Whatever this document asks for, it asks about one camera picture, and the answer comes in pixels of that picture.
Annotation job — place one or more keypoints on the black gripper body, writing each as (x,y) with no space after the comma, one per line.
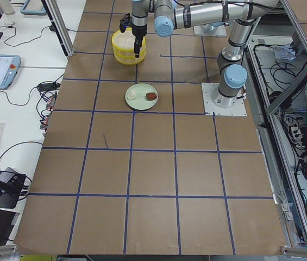
(138,31)

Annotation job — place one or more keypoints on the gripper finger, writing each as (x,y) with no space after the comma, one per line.
(121,29)

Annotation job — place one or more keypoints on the yellow steamer layer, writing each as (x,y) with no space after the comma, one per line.
(123,43)
(128,58)

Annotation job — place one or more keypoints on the white steamed bun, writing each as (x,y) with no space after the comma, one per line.
(131,95)

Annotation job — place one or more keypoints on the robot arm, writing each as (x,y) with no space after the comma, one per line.
(173,15)

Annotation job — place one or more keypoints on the brown steamed bun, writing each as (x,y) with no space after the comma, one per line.
(150,96)

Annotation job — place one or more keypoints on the light green plate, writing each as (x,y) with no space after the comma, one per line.
(141,103)

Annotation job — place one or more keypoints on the black power brick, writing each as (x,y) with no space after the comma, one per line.
(42,87)

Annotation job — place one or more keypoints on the aluminium frame post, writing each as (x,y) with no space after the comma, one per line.
(59,26)

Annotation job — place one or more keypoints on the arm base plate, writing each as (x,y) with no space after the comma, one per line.
(217,105)

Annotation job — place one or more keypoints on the black camera tripod arm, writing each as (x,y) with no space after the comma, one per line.
(15,184)

